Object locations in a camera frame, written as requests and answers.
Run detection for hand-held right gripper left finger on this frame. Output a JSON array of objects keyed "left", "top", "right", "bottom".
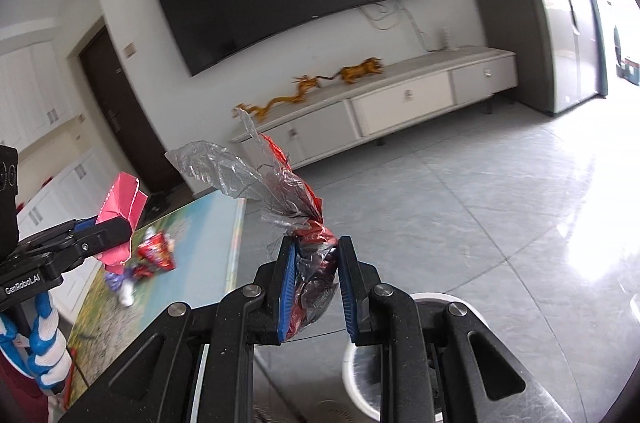
[{"left": 60, "top": 235, "right": 301, "bottom": 423}]

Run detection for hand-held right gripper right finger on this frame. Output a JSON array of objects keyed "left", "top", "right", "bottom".
[{"left": 338, "top": 235, "right": 573, "bottom": 423}]

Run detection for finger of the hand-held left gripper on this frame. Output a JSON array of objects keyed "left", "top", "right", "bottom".
[
  {"left": 17, "top": 215, "right": 102, "bottom": 255},
  {"left": 47, "top": 217, "right": 133, "bottom": 276}
]

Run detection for purple wrapper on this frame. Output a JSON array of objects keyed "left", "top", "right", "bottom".
[{"left": 104, "top": 264, "right": 152, "bottom": 293}]

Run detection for pink paper wrapper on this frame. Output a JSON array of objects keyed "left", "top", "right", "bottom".
[{"left": 95, "top": 172, "right": 149, "bottom": 275}]

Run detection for red snack packet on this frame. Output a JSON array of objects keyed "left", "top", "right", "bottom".
[{"left": 136, "top": 233, "right": 177, "bottom": 274}]

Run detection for white round trash bin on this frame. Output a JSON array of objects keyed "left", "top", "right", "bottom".
[{"left": 341, "top": 292, "right": 496, "bottom": 422}]

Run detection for red and silver foil wrapper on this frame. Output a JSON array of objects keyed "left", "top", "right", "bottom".
[{"left": 165, "top": 108, "right": 341, "bottom": 339}]

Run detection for person's left forearm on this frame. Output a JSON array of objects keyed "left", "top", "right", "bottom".
[{"left": 0, "top": 348, "right": 51, "bottom": 423}]

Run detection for person's left hand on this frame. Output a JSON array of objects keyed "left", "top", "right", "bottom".
[{"left": 0, "top": 290, "right": 72, "bottom": 396}]

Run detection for white lower cabinet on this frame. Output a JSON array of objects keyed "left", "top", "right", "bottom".
[{"left": 15, "top": 145, "right": 109, "bottom": 319}]

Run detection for dark shoes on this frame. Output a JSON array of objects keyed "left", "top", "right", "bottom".
[{"left": 142, "top": 190, "right": 174, "bottom": 217}]

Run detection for landscape print table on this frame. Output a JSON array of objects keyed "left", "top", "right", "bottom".
[{"left": 65, "top": 192, "right": 351, "bottom": 423}]

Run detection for dark brown door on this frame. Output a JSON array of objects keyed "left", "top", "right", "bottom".
[{"left": 79, "top": 27, "right": 184, "bottom": 200}]

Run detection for white television cabinet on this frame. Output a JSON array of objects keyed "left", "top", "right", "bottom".
[{"left": 229, "top": 45, "right": 518, "bottom": 171}]

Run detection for golden dragon figurine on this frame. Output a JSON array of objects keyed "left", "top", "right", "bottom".
[{"left": 232, "top": 74, "right": 342, "bottom": 122}]

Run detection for golden tiger figurine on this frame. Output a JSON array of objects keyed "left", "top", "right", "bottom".
[{"left": 340, "top": 58, "right": 385, "bottom": 85}]

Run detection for grey refrigerator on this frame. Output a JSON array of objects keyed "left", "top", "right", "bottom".
[{"left": 434, "top": 0, "right": 609, "bottom": 120}]

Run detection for dark storage box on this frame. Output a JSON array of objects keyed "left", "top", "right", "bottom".
[{"left": 617, "top": 57, "right": 640, "bottom": 86}]

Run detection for white upper wall cabinet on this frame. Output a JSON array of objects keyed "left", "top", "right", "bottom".
[{"left": 0, "top": 38, "right": 84, "bottom": 154}]

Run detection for television cables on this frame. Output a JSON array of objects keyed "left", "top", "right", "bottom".
[{"left": 357, "top": 0, "right": 442, "bottom": 52}]

